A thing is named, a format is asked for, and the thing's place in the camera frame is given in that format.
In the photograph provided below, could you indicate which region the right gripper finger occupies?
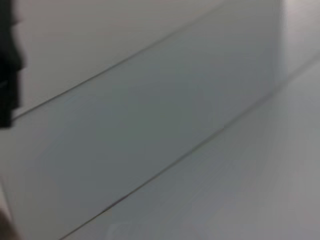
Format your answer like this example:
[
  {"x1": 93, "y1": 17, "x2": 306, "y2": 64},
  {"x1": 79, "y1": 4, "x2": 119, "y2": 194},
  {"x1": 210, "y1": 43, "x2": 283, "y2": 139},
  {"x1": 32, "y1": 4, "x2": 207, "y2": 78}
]
[{"x1": 0, "y1": 0, "x2": 25, "y2": 129}]

